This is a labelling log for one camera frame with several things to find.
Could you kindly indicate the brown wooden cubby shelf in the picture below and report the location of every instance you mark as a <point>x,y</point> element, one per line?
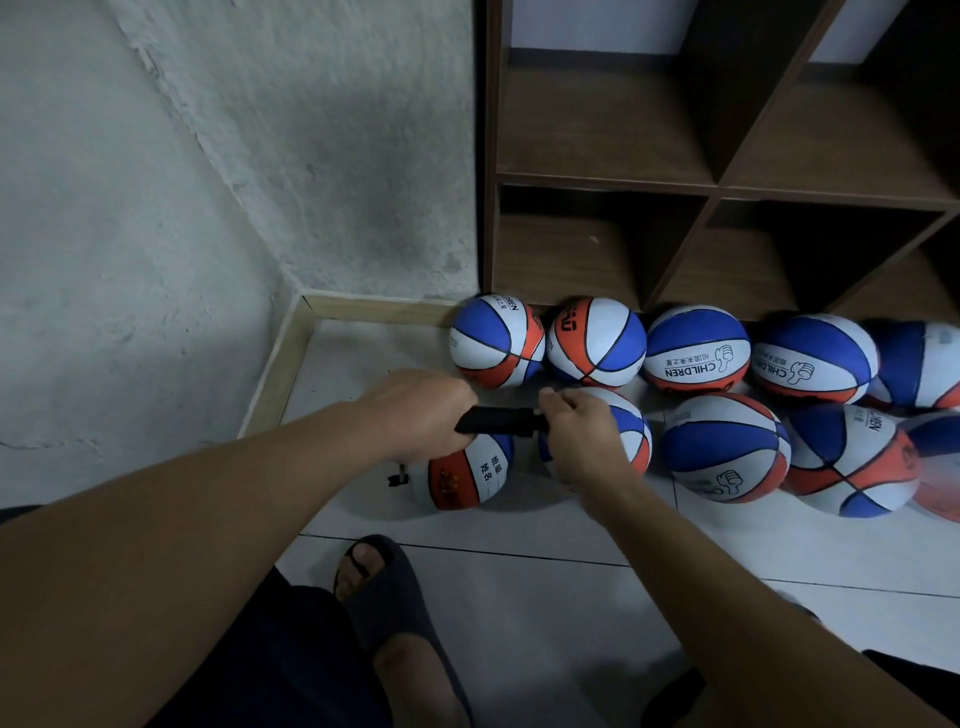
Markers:
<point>630,135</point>

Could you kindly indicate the person's left hand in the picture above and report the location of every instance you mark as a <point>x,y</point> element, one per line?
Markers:
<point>420,413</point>

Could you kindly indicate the person's right hand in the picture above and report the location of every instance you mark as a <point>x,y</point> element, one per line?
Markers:
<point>585,443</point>

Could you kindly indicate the black sandal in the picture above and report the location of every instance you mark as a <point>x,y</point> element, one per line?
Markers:
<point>672,698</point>
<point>398,600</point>

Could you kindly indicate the beige baseboard strip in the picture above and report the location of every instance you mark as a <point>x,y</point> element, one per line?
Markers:
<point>383,308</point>
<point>278,368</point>

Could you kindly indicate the person's left foot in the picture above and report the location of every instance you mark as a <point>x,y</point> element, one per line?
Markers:
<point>420,683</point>

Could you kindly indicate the person's right forearm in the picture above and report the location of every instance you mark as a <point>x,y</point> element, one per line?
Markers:
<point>773,638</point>

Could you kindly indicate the black hand pump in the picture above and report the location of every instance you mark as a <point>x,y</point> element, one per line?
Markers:
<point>500,420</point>

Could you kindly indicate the person's left forearm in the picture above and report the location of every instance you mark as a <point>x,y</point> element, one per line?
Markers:
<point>158,593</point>

